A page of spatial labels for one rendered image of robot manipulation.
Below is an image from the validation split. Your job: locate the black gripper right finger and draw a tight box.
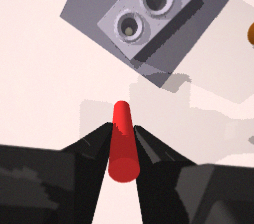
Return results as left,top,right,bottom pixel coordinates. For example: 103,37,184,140
133,125,254,224

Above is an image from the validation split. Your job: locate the red peg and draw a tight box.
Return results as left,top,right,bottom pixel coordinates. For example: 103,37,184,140
108,100,140,183

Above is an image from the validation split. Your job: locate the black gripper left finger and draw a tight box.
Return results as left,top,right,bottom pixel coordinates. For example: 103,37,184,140
0,122,113,224

